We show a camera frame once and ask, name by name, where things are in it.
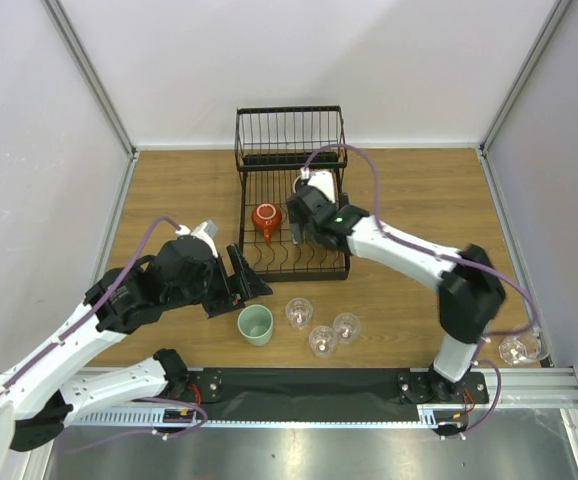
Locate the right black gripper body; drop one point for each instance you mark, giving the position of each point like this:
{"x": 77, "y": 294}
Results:
{"x": 301, "y": 211}

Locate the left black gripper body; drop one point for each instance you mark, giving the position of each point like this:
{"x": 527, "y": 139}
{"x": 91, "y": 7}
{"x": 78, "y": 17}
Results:
{"x": 222, "y": 291}

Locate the small orange black cup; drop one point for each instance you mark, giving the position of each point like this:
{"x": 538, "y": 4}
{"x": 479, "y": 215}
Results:
{"x": 266, "y": 219}

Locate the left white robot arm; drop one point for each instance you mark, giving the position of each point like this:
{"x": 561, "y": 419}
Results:
{"x": 186, "y": 271}

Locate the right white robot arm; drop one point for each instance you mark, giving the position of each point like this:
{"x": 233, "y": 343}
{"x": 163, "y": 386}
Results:
{"x": 469, "y": 294}

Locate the pale green cup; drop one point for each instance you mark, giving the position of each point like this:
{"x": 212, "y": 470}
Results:
{"x": 255, "y": 323}

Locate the clear stemless glass back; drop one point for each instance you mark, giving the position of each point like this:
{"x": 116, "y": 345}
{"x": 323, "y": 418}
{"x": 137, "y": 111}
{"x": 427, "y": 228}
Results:
{"x": 299, "y": 312}

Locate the clear stemless glass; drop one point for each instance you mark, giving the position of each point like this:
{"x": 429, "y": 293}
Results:
{"x": 323, "y": 341}
{"x": 299, "y": 312}
{"x": 347, "y": 327}

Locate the clear stemless glass front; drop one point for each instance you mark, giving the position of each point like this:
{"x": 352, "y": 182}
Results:
{"x": 323, "y": 341}

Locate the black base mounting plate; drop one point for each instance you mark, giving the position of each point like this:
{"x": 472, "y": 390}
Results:
{"x": 332, "y": 389}

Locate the clear stemless glass right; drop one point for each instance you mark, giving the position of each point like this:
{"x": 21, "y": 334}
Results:
{"x": 347, "y": 327}

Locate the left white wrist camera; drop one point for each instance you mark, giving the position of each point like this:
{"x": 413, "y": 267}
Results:
{"x": 205, "y": 231}

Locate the black wire dish rack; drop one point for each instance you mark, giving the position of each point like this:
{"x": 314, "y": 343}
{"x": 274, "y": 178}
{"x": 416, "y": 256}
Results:
{"x": 271, "y": 145}

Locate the grey slotted cable duct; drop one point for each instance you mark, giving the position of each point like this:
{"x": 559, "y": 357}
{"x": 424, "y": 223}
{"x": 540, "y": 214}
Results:
{"x": 177, "y": 418}

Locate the left aluminium frame post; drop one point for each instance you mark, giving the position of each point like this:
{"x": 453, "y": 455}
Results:
{"x": 76, "y": 48}

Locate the aluminium frame post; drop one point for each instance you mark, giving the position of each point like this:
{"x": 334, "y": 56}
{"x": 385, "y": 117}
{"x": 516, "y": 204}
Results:
{"x": 76, "y": 48}
{"x": 547, "y": 31}

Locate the right aluminium frame post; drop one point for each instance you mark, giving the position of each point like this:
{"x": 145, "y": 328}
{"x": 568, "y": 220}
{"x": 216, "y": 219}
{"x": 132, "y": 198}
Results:
{"x": 547, "y": 31}

